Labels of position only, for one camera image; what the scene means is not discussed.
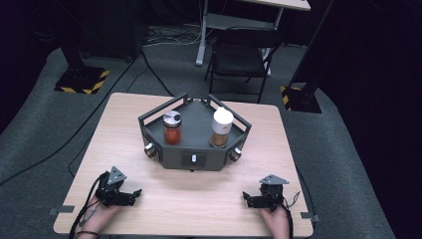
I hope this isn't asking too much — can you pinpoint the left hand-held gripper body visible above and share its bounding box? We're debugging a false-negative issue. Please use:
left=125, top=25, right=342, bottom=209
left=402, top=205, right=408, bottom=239
left=95, top=165, right=133, bottom=208

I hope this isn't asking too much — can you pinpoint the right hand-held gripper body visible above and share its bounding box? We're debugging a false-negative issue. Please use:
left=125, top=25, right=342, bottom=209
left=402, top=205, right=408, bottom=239
left=254, top=173, right=291, bottom=212

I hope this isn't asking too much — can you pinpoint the dark grey corner rack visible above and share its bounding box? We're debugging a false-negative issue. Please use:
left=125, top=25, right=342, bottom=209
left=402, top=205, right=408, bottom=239
left=137, top=93, right=253, bottom=172

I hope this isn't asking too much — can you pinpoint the white-lid brown spice jar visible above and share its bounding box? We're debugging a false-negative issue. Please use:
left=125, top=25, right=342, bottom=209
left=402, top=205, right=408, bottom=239
left=209, top=106, right=235, bottom=149

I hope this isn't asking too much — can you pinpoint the silver-lid red spice jar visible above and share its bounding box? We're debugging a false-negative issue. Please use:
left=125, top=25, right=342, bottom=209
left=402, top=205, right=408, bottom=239
left=161, top=110, right=183, bottom=146

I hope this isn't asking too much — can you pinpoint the person's right hand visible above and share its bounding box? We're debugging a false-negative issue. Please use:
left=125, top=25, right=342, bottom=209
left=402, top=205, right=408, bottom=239
left=259, top=204, right=291, bottom=239

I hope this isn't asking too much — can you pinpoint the person's left hand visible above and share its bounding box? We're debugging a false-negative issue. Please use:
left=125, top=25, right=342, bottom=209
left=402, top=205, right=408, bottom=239
left=79, top=194, right=123, bottom=235

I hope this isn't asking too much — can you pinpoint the grey tape strip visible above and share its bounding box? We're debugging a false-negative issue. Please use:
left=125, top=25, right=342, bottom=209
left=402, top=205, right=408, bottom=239
left=48, top=204, right=76, bottom=217
left=300, top=211, right=320, bottom=223

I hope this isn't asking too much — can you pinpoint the black wristband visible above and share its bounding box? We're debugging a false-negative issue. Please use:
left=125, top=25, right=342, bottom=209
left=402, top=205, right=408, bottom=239
left=76, top=230, right=102, bottom=239

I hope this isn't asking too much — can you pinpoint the black stand with striped base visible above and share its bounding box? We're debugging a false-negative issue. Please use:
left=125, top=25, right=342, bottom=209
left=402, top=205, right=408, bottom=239
left=279, top=0, right=336, bottom=115
left=54, top=0, right=110, bottom=96

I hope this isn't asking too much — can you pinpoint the black folding chair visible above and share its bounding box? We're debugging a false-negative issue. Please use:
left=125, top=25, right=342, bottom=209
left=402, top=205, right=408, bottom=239
left=203, top=27, right=284, bottom=105

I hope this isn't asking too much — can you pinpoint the dark wheeled cabinet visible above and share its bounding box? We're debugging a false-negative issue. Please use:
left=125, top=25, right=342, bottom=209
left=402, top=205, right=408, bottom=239
left=79, top=0, right=141, bottom=64

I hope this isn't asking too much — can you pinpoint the white-legged desk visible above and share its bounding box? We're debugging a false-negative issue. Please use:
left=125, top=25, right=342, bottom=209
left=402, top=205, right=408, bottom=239
left=195, top=0, right=313, bottom=68

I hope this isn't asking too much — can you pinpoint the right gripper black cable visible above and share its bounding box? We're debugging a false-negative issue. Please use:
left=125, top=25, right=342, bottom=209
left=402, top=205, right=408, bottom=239
left=281, top=190, right=302, bottom=239

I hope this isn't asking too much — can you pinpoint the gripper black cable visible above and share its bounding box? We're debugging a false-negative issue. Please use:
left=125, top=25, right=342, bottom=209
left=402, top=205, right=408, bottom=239
left=281, top=190, right=302, bottom=239
left=68, top=170, right=110, bottom=239

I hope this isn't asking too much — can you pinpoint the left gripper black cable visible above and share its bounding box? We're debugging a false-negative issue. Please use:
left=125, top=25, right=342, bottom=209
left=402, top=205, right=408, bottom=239
left=68, top=170, right=110, bottom=239

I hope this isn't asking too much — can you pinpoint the thin black cable loop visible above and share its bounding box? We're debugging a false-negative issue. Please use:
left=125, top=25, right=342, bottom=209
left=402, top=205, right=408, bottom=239
left=67, top=134, right=94, bottom=179

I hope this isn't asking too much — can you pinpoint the long black floor cable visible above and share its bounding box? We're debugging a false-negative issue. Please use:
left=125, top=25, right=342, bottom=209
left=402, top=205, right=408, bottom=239
left=0, top=58, right=137, bottom=187

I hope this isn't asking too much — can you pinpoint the bundle of floor cables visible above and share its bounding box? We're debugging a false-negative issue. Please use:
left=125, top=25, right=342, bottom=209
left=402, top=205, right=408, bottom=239
left=143, top=22, right=204, bottom=48

